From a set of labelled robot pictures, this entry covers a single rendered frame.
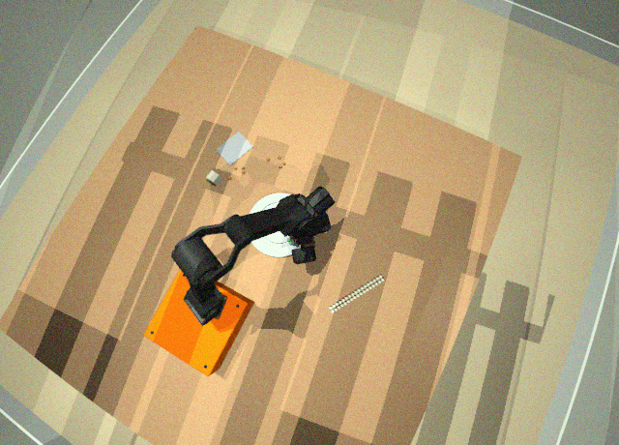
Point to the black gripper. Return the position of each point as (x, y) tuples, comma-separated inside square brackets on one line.
[(303, 254)]

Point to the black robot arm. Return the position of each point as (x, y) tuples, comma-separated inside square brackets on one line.
[(293, 214)]

